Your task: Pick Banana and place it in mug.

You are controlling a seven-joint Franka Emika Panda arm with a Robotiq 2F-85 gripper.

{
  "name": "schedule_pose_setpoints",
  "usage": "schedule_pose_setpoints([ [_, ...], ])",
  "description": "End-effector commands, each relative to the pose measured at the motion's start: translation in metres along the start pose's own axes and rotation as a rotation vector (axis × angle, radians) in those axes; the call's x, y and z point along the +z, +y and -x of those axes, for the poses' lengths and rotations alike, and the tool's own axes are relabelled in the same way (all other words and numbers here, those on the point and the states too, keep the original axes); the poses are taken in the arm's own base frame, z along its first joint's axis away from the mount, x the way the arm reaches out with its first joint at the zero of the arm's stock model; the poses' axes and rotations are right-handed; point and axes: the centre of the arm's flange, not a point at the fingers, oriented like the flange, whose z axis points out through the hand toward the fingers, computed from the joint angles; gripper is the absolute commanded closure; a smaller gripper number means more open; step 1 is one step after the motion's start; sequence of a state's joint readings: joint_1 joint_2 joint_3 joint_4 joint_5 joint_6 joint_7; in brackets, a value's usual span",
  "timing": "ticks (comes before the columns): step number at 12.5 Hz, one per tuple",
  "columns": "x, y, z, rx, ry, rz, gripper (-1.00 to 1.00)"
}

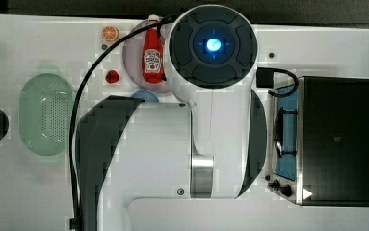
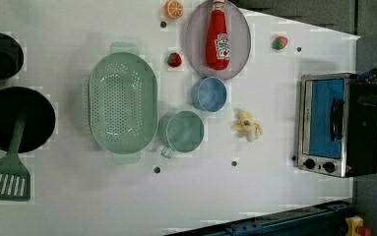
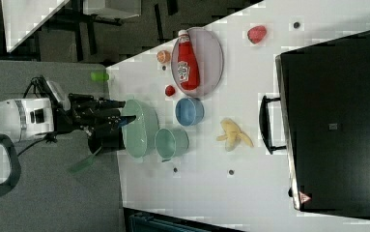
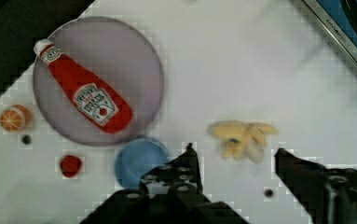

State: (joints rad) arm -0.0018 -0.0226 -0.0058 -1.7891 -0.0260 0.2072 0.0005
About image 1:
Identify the black toaster oven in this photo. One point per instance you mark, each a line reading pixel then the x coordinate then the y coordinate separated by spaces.
pixel 320 147

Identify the grey round plate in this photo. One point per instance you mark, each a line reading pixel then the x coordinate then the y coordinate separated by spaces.
pixel 132 61

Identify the orange slice toy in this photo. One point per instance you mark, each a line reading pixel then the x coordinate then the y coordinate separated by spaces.
pixel 110 33

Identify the red ketchup bottle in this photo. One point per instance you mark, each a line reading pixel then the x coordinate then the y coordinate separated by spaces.
pixel 152 57

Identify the blue bowl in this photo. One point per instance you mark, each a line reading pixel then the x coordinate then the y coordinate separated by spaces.
pixel 145 96

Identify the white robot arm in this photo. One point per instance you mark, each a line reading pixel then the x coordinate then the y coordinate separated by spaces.
pixel 208 144

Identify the red tomato toy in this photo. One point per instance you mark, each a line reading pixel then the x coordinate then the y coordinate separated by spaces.
pixel 112 77

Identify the green oval colander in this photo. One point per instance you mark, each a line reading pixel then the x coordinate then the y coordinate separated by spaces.
pixel 45 107

